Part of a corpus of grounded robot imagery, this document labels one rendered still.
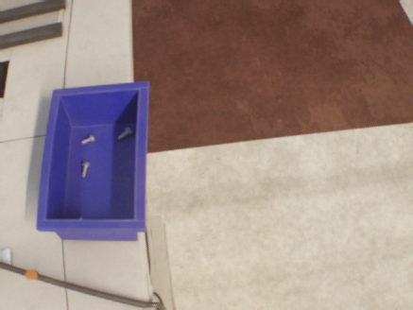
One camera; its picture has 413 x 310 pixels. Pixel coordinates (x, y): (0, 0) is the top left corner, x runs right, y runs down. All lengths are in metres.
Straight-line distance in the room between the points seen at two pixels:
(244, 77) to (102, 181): 1.24
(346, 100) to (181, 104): 0.56
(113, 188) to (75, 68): 0.26
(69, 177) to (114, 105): 0.13
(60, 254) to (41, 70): 0.36
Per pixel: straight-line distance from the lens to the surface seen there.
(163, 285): 1.24
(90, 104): 0.89
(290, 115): 1.97
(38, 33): 1.08
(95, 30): 1.07
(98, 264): 0.82
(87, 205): 0.85
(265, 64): 2.10
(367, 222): 1.81
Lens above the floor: 1.58
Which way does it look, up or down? 58 degrees down
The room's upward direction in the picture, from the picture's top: 1 degrees counter-clockwise
